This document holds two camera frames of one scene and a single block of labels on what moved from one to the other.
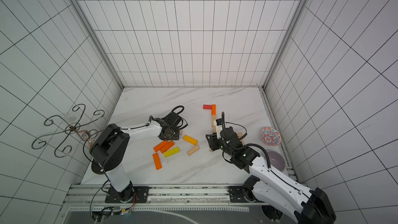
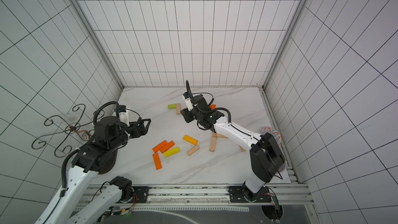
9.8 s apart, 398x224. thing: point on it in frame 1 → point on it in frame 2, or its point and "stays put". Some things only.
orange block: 166,148 stays put
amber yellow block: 190,140 stays put
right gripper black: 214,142 → 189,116
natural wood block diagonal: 192,150 stays put
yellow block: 171,152 stays put
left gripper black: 175,137 → 134,126
